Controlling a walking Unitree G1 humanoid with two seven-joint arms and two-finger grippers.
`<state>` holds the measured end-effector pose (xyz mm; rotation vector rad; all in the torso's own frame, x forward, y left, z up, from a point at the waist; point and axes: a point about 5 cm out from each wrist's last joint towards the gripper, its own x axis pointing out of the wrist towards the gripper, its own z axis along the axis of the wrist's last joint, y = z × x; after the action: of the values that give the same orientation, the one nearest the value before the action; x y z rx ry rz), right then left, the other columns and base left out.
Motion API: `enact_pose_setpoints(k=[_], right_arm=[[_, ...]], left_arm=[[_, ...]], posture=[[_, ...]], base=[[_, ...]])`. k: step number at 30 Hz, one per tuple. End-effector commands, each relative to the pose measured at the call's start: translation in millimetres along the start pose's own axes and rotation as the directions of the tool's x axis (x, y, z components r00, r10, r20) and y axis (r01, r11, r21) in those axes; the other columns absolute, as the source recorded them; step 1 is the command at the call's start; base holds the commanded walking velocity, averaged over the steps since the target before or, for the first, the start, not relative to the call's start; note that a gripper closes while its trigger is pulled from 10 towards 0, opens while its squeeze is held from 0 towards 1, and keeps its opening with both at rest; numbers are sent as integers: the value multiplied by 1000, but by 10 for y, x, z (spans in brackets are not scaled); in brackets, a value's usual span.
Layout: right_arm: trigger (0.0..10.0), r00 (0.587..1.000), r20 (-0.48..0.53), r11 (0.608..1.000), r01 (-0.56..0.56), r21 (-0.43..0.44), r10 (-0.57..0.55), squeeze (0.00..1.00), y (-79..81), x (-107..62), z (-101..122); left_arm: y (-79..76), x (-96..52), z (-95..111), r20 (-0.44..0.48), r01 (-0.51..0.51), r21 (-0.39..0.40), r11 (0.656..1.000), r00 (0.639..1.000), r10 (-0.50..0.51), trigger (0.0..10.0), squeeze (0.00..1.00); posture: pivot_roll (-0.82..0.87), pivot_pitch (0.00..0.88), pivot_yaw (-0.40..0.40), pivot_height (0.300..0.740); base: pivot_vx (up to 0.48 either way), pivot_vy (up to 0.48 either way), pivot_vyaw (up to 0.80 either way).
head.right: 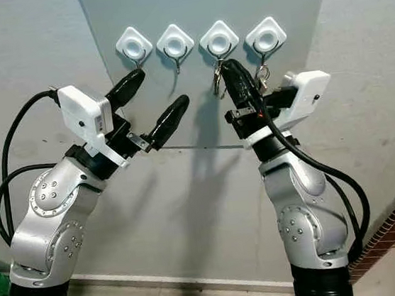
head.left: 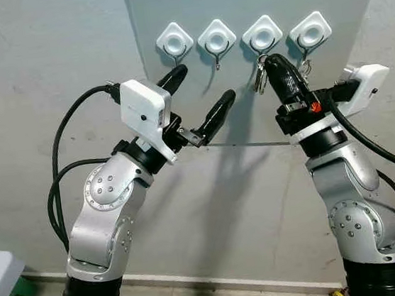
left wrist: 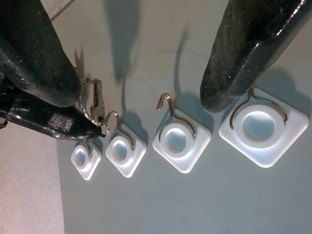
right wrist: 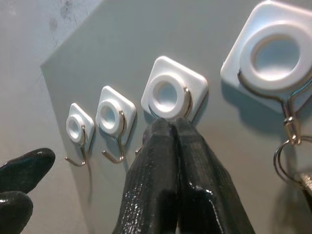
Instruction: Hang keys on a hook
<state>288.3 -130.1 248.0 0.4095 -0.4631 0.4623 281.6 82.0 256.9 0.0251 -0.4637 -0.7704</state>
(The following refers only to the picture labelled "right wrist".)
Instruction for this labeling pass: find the silver key bunch with rings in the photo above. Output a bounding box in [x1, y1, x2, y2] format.
[273, 116, 312, 198]

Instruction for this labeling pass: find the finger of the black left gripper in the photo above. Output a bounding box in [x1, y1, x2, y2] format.
[0, 191, 34, 234]
[0, 148, 56, 194]

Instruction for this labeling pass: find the grey mounting board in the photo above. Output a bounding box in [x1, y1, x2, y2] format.
[40, 0, 312, 234]

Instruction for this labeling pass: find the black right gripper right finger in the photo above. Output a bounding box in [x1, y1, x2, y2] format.
[173, 117, 256, 234]

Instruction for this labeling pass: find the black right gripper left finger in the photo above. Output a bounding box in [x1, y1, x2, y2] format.
[112, 118, 180, 234]

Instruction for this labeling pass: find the white square adhesive wall hook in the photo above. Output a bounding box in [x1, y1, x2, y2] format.
[95, 85, 137, 164]
[135, 56, 210, 156]
[64, 102, 95, 167]
[220, 0, 312, 120]

